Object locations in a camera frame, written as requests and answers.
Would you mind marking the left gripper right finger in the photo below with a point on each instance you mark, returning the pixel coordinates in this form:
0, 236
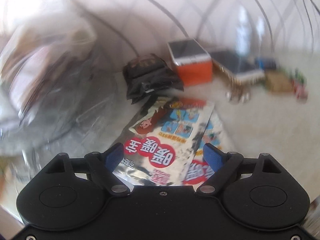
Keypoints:
224, 165

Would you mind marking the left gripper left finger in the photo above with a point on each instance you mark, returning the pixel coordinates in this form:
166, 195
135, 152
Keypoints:
101, 167

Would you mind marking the red white snack packet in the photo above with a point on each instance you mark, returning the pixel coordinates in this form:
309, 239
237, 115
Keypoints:
215, 134
161, 140

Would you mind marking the black snack packet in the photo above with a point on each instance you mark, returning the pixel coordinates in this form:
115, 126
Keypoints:
147, 75

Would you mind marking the clear plastic bag of items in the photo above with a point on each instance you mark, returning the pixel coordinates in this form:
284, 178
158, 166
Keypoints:
37, 54

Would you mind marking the glass fruit bowl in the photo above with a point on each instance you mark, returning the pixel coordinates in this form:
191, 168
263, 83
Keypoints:
78, 109

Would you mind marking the key bunch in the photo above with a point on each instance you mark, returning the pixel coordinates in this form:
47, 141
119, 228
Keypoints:
237, 92

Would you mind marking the dark flat box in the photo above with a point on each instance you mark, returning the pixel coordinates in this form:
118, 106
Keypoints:
238, 69

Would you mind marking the orange box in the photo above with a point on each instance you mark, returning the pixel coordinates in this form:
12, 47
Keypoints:
192, 63

